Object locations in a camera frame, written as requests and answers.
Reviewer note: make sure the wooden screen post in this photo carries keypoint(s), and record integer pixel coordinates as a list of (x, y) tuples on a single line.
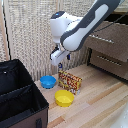
[(3, 30)]

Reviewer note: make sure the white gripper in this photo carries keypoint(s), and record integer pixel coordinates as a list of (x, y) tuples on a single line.
[(59, 56)]

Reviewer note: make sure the blue bowl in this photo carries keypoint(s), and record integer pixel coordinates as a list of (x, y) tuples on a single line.
[(48, 81)]

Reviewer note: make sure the yellow red snack box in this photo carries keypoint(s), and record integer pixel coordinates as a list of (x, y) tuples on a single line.
[(70, 82)]

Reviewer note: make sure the dark wooden drawer cabinet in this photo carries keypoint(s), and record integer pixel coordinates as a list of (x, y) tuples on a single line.
[(124, 15)]

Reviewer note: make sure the black fabric storage bin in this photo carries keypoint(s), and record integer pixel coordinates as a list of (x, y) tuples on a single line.
[(16, 96)]

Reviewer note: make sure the yellow bowl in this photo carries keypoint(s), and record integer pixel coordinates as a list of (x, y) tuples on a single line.
[(64, 98)]

